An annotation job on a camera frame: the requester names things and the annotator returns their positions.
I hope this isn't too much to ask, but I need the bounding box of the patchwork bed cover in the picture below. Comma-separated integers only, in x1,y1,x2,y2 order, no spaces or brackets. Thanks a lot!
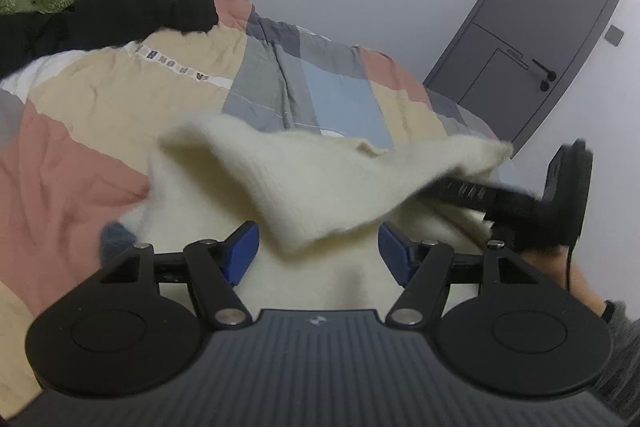
0,0,501,408

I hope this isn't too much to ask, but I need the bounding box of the grey door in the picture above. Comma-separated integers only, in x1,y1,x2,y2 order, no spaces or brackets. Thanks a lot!
424,0,637,160

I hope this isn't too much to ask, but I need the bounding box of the cream striped knit sweater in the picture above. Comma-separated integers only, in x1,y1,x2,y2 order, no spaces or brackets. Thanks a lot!
100,111,516,314

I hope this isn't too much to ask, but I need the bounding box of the black door handle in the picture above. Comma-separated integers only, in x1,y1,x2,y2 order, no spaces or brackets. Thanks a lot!
531,59,557,92

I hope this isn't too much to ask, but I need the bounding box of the black garment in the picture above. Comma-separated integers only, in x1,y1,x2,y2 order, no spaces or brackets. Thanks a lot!
0,0,220,78

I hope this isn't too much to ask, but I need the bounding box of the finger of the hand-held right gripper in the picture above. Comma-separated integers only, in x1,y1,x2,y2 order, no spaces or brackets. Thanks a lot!
434,177,538,210

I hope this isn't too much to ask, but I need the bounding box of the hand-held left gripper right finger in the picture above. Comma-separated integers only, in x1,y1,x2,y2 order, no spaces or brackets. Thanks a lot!
378,222,547,328

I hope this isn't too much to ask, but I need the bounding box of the person's right forearm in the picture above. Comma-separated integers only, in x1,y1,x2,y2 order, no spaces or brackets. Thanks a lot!
522,249,640,419

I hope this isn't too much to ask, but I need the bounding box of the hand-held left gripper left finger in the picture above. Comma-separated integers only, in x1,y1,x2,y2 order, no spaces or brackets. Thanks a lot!
97,221,261,328

